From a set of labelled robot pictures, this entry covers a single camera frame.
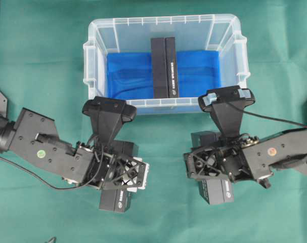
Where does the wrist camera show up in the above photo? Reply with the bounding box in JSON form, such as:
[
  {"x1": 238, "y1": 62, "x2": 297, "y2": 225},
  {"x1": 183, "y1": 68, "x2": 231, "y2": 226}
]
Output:
[
  {"x1": 82, "y1": 96, "x2": 137, "y2": 145},
  {"x1": 198, "y1": 86, "x2": 255, "y2": 139}
]

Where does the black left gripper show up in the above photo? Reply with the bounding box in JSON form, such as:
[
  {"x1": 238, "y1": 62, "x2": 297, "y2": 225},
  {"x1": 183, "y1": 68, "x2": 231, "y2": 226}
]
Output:
[{"x1": 84, "y1": 140, "x2": 149, "y2": 190}]

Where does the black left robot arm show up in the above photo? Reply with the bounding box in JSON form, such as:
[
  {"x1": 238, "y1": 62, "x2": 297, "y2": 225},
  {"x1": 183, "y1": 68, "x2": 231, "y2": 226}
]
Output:
[{"x1": 0, "y1": 109, "x2": 149, "y2": 191}]

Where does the black box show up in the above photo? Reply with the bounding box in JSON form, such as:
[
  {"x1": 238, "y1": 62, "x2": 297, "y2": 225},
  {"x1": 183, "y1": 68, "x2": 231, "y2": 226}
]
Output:
[
  {"x1": 98, "y1": 140, "x2": 140, "y2": 214},
  {"x1": 191, "y1": 131, "x2": 234, "y2": 205},
  {"x1": 151, "y1": 37, "x2": 180, "y2": 99}
]

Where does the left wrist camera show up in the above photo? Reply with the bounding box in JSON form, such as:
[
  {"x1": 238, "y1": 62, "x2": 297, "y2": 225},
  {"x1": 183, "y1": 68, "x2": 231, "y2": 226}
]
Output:
[{"x1": 82, "y1": 96, "x2": 137, "y2": 145}]

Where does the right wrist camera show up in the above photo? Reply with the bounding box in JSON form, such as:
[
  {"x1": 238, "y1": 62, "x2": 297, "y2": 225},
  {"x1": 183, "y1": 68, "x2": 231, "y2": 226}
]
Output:
[{"x1": 198, "y1": 86, "x2": 255, "y2": 139}]

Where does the blue cloth in case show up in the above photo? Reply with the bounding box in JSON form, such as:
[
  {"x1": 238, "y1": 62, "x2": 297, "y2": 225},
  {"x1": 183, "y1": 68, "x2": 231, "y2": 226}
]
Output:
[{"x1": 107, "y1": 51, "x2": 221, "y2": 100}]

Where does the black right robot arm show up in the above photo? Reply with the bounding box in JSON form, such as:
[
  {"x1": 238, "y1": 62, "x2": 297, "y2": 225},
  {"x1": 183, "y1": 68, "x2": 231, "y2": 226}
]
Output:
[{"x1": 184, "y1": 128, "x2": 307, "y2": 188}]

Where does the green table cloth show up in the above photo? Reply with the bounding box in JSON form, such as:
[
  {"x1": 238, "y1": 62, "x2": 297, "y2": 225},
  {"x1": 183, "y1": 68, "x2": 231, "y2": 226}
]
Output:
[{"x1": 0, "y1": 1, "x2": 307, "y2": 242}]

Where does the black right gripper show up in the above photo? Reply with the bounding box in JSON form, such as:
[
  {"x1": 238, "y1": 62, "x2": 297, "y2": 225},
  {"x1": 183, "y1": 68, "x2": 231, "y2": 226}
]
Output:
[{"x1": 184, "y1": 136, "x2": 247, "y2": 182}]

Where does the black cable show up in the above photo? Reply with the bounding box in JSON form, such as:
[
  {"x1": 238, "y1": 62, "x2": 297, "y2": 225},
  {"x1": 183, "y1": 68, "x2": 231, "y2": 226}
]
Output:
[{"x1": 241, "y1": 110, "x2": 307, "y2": 130}]

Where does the clear plastic storage case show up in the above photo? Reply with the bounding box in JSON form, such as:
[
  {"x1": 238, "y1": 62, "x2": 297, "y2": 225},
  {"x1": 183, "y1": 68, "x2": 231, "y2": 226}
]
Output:
[{"x1": 83, "y1": 14, "x2": 250, "y2": 114}]

